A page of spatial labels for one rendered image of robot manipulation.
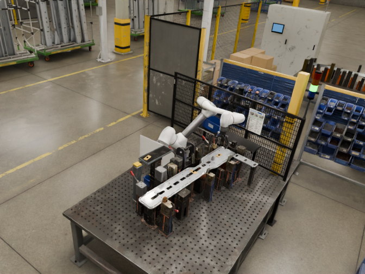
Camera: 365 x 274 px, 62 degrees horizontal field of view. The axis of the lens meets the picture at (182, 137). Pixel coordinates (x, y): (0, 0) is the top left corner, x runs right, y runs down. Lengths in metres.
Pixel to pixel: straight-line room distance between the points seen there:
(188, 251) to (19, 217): 2.34
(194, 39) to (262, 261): 3.50
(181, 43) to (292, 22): 4.84
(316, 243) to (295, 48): 6.51
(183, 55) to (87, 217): 3.37
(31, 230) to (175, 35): 3.70
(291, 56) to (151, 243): 7.85
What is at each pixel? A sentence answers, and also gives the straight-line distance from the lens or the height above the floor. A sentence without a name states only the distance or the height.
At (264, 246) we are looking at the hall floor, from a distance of 4.07.
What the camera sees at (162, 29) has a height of 1.83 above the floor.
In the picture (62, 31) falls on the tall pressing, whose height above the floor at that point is 0.66.
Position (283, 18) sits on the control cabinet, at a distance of 9.75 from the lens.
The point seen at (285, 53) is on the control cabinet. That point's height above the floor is 0.79.
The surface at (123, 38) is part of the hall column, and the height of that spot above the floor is 0.51.
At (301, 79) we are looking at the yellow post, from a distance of 3.49.
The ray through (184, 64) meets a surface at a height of 1.32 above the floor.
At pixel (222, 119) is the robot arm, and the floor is 1.48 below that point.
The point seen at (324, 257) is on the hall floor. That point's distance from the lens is 4.27.
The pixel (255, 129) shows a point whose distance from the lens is 3.85.
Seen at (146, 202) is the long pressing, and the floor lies 1.00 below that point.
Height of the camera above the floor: 2.93
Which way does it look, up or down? 30 degrees down
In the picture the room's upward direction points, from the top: 6 degrees clockwise
